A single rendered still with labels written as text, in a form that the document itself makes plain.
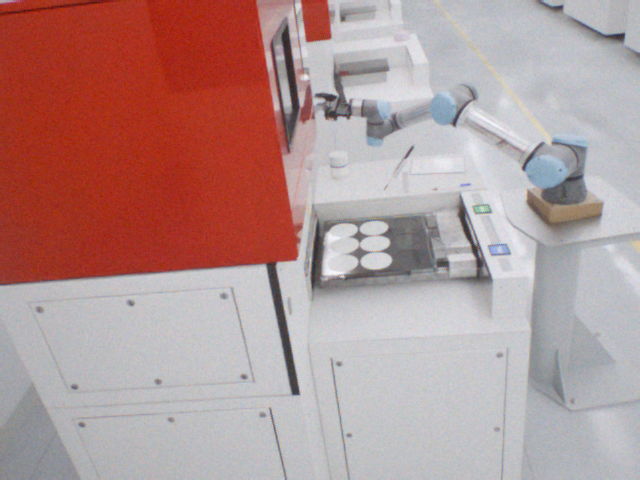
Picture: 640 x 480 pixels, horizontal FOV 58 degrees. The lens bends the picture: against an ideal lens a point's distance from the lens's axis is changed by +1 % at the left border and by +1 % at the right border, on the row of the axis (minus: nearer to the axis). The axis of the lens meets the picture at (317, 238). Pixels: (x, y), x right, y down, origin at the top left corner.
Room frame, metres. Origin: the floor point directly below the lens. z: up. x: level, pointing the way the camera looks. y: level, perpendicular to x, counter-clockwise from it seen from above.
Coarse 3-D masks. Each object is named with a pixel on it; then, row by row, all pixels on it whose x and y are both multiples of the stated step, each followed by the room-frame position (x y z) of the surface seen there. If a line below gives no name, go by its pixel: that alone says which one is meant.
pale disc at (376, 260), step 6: (372, 252) 1.61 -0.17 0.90; (378, 252) 1.61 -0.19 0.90; (366, 258) 1.58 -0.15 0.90; (372, 258) 1.58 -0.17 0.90; (378, 258) 1.57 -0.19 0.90; (384, 258) 1.57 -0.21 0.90; (390, 258) 1.56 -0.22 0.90; (366, 264) 1.55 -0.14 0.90; (372, 264) 1.54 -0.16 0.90; (378, 264) 1.54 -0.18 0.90; (384, 264) 1.53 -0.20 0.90
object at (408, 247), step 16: (336, 224) 1.84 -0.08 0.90; (352, 224) 1.83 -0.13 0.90; (400, 224) 1.77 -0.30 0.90; (416, 224) 1.76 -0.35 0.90; (400, 240) 1.67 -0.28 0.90; (416, 240) 1.65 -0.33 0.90; (400, 256) 1.57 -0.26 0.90; (416, 256) 1.55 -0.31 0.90; (336, 272) 1.53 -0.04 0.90; (352, 272) 1.51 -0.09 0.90; (368, 272) 1.50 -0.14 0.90
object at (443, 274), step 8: (440, 272) 1.52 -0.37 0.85; (448, 272) 1.51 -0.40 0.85; (328, 280) 1.56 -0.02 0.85; (336, 280) 1.56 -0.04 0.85; (352, 280) 1.55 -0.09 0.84; (360, 280) 1.55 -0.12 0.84; (368, 280) 1.54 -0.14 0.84; (376, 280) 1.54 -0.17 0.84; (384, 280) 1.54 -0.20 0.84; (392, 280) 1.53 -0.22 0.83; (400, 280) 1.53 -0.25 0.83; (408, 280) 1.53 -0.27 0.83; (416, 280) 1.53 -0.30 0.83; (424, 280) 1.52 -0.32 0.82; (432, 280) 1.52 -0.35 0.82; (320, 288) 1.56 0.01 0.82
